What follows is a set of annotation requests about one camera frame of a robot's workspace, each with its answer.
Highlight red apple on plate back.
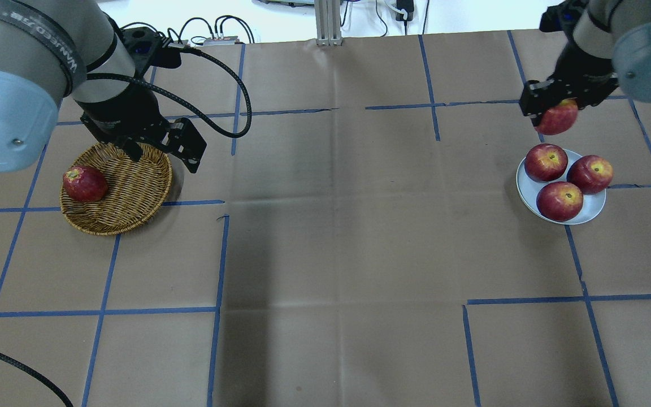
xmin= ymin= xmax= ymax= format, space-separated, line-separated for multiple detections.
xmin=524 ymin=142 xmax=568 ymax=183

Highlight grey round plate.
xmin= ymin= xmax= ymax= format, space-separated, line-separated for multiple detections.
xmin=515 ymin=149 xmax=607 ymax=225

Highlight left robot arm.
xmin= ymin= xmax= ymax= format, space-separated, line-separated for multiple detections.
xmin=0 ymin=1 xmax=206 ymax=173

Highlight red apple on plate side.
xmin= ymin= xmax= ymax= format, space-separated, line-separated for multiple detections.
xmin=566 ymin=155 xmax=614 ymax=195

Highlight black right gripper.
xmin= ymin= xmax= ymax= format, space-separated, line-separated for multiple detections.
xmin=519 ymin=42 xmax=618 ymax=118

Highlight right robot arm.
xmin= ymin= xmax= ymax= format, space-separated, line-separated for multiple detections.
xmin=519 ymin=1 xmax=651 ymax=124

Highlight aluminium frame post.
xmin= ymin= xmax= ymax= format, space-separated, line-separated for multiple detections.
xmin=314 ymin=0 xmax=343 ymax=46

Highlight dark red apple in basket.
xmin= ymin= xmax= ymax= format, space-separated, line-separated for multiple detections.
xmin=63 ymin=166 xmax=109 ymax=202

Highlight red apple on plate front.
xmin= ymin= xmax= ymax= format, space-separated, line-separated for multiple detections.
xmin=536 ymin=182 xmax=584 ymax=222

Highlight black braided cable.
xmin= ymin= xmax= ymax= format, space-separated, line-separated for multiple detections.
xmin=85 ymin=44 xmax=253 ymax=139

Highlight red yellow apple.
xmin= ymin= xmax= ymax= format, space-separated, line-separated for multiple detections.
xmin=534 ymin=99 xmax=579 ymax=136

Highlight round wicker basket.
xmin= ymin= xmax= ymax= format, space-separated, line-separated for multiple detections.
xmin=59 ymin=142 xmax=173 ymax=235

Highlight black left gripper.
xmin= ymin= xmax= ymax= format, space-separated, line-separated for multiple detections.
xmin=80 ymin=85 xmax=207 ymax=174

